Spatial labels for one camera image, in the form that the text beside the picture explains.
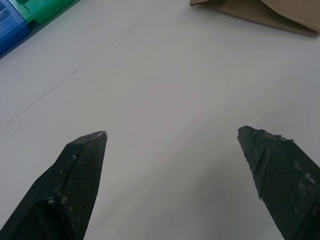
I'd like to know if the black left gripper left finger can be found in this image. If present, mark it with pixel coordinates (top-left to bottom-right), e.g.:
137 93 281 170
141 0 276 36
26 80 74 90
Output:
0 130 109 240

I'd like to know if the blue plastic bin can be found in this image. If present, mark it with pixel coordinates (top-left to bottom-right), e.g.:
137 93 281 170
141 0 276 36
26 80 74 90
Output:
0 0 33 57

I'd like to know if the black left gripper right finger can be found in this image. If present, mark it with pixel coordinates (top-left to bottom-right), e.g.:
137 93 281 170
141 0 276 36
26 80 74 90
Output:
236 125 320 240

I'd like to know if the brown paper bag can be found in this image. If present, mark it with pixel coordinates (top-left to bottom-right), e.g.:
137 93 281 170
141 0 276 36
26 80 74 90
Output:
188 0 320 38

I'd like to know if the green plastic bin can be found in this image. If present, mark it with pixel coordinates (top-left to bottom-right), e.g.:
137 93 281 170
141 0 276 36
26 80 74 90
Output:
8 0 81 26

